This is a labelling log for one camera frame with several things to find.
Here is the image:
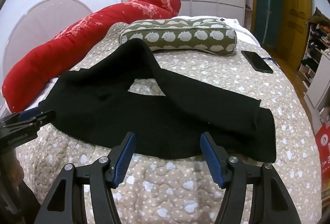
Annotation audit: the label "black smartphone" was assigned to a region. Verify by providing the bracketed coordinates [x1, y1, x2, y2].
[241, 50, 274, 74]

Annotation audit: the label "red cardboard box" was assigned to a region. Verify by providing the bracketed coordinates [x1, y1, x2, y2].
[314, 114, 330, 184]

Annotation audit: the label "white round headboard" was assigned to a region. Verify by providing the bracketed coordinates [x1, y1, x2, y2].
[0, 0, 94, 112]

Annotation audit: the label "blue cable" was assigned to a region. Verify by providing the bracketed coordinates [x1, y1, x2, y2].
[262, 57, 285, 71]

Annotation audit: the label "cluttered shoe rack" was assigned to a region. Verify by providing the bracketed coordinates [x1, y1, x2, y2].
[298, 7, 330, 113]

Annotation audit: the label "green pillow with white pattern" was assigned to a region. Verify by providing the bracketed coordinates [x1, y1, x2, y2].
[119, 18, 238, 57]

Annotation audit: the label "teal door panel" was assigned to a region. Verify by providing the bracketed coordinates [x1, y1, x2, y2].
[254, 0, 287, 47]

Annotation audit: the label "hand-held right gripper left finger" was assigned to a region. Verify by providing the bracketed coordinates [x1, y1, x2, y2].
[33, 132, 136, 224]

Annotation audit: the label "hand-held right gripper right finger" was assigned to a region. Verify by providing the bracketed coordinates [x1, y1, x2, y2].
[200, 132, 303, 224]

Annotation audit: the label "black pants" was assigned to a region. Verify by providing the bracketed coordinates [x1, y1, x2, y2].
[38, 39, 277, 163]

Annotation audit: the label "yellow wooden door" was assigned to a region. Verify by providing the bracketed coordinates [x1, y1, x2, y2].
[282, 0, 314, 66]

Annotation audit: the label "red floral quilt roll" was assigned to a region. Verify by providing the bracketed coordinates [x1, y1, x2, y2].
[1, 0, 181, 113]

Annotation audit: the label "beige spotted quilted bedspread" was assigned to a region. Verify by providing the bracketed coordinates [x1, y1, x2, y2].
[15, 16, 323, 224]

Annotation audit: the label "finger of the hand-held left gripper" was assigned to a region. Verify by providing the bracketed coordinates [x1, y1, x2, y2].
[0, 110, 56, 134]
[16, 108, 42, 121]

